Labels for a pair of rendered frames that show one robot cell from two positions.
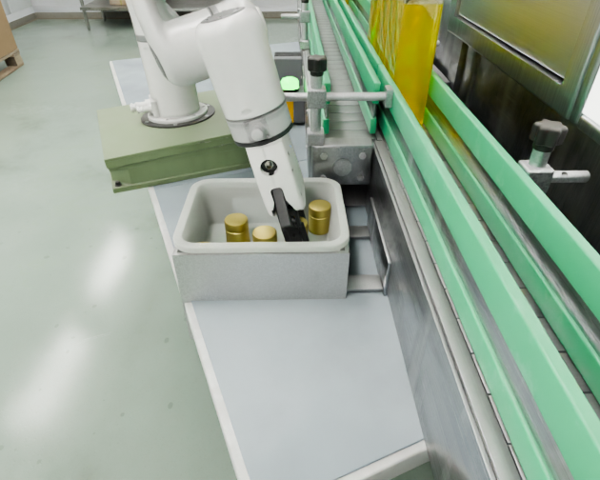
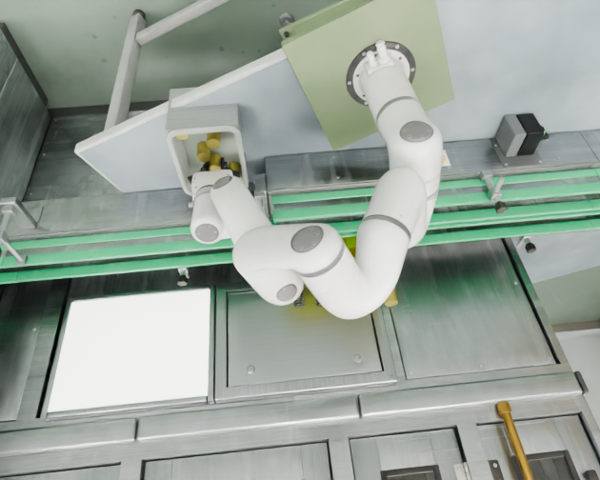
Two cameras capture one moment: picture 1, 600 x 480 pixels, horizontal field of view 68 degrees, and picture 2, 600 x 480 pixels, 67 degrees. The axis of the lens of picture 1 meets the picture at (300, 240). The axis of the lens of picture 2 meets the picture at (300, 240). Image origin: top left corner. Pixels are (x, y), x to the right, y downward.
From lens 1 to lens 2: 119 cm
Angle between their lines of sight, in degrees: 67
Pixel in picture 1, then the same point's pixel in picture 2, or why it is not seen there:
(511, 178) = (179, 263)
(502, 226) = not seen: hidden behind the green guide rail
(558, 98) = (225, 287)
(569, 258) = (138, 265)
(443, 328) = (128, 226)
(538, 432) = (85, 245)
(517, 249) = not seen: hidden behind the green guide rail
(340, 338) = (162, 170)
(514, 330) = (101, 252)
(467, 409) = (100, 227)
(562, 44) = (238, 302)
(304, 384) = (133, 161)
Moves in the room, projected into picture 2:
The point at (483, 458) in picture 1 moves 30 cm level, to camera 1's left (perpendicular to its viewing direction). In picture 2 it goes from (86, 228) to (33, 145)
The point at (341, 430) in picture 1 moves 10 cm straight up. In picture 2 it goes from (117, 171) to (111, 199)
